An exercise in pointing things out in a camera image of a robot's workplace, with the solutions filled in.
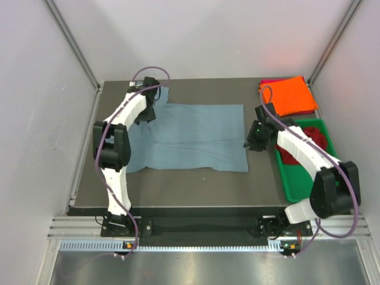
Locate grey-blue t-shirt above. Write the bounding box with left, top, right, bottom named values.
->
left=126, top=87, right=248, bottom=173

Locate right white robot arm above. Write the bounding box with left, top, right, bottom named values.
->
left=244, top=103, right=361, bottom=235

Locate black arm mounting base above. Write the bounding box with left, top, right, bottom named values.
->
left=100, top=205, right=312, bottom=240

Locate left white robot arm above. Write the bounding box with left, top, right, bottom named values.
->
left=93, top=77, right=160, bottom=236

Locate folded orange t-shirt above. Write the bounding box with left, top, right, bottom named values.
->
left=258, top=76, right=319, bottom=118

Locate dark red t-shirt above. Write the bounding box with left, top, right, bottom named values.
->
left=275, top=126, right=328, bottom=165

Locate green plastic tray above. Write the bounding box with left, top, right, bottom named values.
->
left=275, top=118, right=337, bottom=203

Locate slotted grey cable duct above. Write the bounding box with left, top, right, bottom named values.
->
left=59, top=239, right=301, bottom=252

